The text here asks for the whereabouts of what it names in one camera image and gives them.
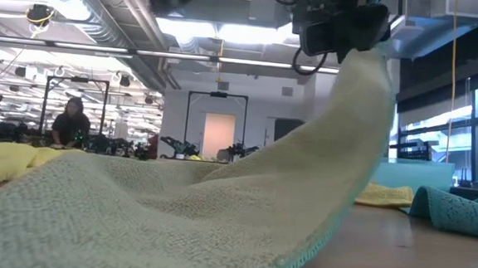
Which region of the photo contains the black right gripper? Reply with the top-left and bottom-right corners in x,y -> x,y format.
288,0 -> 394,67

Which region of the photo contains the pale green teal-edged towel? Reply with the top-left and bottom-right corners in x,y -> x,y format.
0,22 -> 400,268

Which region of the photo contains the plain yellow microfiber towel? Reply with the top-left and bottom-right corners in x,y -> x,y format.
0,141 -> 86,199

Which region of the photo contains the teal microfiber towel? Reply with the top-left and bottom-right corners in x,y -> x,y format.
398,184 -> 478,241

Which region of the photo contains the long ceiling light bar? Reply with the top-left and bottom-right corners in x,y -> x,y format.
0,35 -> 342,76

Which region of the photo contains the black perforated rack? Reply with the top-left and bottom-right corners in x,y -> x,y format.
397,139 -> 433,162

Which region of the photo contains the pale pink panel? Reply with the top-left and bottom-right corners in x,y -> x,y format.
201,112 -> 237,160

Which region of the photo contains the teal plastic tray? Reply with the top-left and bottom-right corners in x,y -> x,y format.
369,155 -> 456,194

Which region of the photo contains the person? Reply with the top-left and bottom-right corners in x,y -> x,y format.
50,95 -> 94,152

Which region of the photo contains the black right camera cable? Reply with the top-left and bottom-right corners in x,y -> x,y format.
290,45 -> 330,79

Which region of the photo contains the silver ceiling duct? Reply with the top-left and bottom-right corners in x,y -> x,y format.
11,0 -> 174,94

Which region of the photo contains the black wall screen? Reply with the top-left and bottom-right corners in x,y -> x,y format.
272,117 -> 305,144

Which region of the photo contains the black camera rig frame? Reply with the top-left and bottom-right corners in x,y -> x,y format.
37,75 -> 111,144
183,90 -> 250,151

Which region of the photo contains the black ceiling camera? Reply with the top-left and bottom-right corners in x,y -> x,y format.
24,3 -> 56,29

